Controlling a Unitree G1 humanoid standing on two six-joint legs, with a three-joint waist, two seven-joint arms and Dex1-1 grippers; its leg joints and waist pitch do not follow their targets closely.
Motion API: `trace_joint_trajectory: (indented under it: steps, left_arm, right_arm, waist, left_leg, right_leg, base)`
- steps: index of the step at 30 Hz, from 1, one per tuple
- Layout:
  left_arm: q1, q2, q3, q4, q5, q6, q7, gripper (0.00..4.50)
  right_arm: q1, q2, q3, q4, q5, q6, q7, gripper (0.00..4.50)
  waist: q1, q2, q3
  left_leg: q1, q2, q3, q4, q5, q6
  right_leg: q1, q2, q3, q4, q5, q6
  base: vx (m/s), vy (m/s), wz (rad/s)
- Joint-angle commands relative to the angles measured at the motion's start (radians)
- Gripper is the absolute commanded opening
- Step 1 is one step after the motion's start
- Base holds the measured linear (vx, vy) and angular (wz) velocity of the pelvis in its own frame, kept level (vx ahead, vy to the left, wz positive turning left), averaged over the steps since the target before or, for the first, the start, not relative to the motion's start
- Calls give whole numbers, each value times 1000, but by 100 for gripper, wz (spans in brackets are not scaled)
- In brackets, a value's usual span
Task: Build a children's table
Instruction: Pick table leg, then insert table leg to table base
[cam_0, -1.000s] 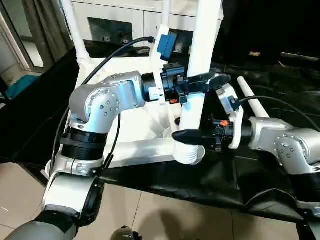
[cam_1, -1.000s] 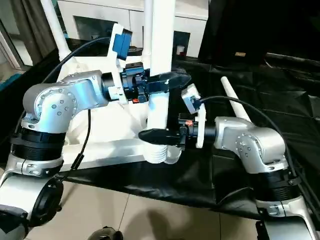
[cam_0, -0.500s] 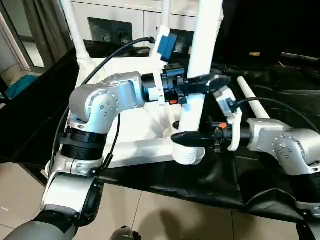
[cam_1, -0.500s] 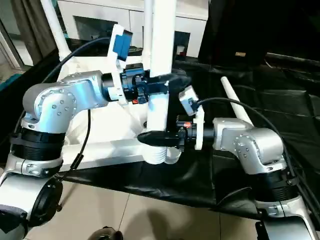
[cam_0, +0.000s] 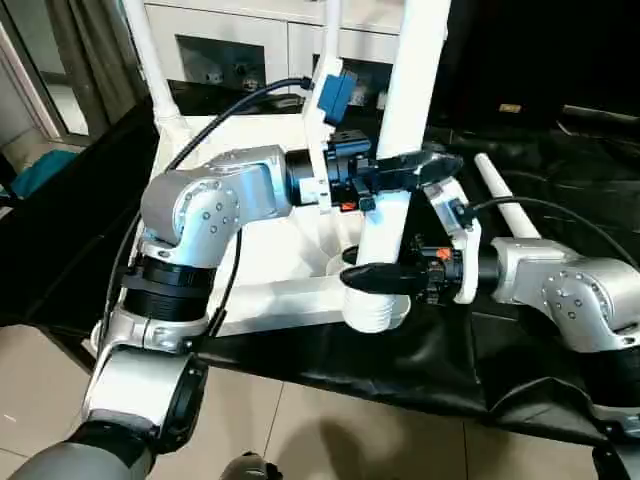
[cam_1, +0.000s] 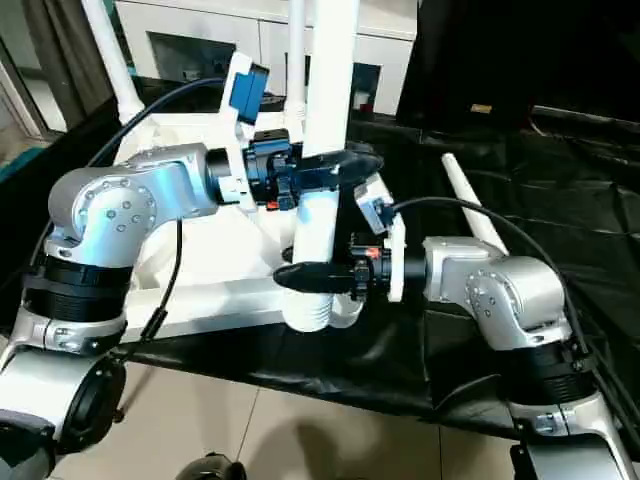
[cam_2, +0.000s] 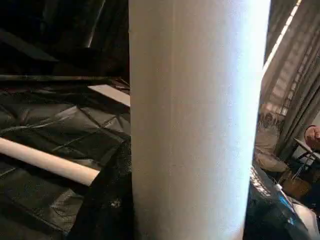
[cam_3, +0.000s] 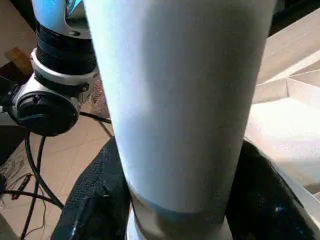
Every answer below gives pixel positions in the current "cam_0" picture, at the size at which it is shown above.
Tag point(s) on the white plastic table leg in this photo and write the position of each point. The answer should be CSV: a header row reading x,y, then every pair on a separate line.
x,y
415,75
331,30
150,65
500,190

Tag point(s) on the white plastic table top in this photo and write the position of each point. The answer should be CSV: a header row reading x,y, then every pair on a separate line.
x,y
280,300

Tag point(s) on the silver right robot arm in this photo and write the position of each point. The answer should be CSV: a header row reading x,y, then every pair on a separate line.
x,y
550,270

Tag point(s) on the black work mat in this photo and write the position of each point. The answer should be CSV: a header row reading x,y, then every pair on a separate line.
x,y
425,360

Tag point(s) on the black cabinet with gold label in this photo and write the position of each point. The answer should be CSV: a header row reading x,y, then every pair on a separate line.
x,y
540,50

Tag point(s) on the white glass-door cabinet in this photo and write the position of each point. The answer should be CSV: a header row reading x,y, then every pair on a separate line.
x,y
225,20

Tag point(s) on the grey curtain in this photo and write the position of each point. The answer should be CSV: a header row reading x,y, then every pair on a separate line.
x,y
90,60

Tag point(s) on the teal blue box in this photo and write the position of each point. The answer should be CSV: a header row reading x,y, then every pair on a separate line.
x,y
45,170

